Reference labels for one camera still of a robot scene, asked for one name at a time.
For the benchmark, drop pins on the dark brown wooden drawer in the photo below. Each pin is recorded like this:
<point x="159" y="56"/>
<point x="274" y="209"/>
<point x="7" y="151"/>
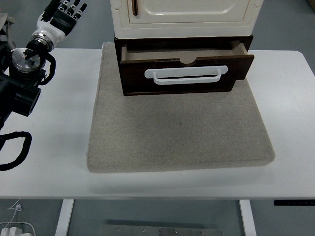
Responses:
<point x="133" y="78"/>

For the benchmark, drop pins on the white table leg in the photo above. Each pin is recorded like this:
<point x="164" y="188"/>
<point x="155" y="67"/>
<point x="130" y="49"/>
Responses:
<point x="64" y="218"/>
<point x="247" y="218"/>

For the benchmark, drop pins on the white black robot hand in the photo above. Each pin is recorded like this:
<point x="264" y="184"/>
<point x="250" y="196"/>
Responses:
<point x="51" y="29"/>

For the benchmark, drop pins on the grey metal plate with screws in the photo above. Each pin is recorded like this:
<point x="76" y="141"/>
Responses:
<point x="160" y="231"/>

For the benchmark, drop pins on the black table control panel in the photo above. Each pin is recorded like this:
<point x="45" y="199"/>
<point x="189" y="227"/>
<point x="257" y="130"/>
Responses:
<point x="292" y="202"/>

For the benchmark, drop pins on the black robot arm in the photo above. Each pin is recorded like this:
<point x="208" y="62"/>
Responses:
<point x="22" y="93"/>

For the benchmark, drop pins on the beige fabric mat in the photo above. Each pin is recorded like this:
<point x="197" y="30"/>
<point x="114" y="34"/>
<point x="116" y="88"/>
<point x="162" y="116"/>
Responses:
<point x="177" y="137"/>

